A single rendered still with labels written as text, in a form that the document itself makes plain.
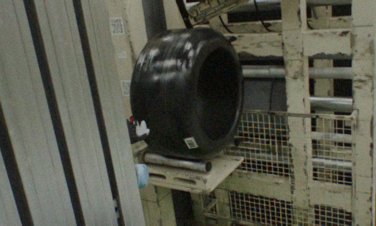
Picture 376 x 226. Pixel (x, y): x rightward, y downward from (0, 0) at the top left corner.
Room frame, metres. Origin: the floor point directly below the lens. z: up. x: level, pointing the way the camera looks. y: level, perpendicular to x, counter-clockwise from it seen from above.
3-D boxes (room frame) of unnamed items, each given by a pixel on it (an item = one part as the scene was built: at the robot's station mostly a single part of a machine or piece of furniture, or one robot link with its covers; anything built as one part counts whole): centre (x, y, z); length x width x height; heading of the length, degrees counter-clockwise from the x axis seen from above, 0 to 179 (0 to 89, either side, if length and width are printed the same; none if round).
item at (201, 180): (1.71, 0.11, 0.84); 0.36 x 0.09 x 0.06; 56
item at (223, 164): (1.82, 0.03, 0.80); 0.37 x 0.36 x 0.02; 146
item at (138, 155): (1.92, 0.17, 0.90); 0.40 x 0.03 x 0.10; 146
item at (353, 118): (1.97, -0.35, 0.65); 0.90 x 0.02 x 0.70; 56
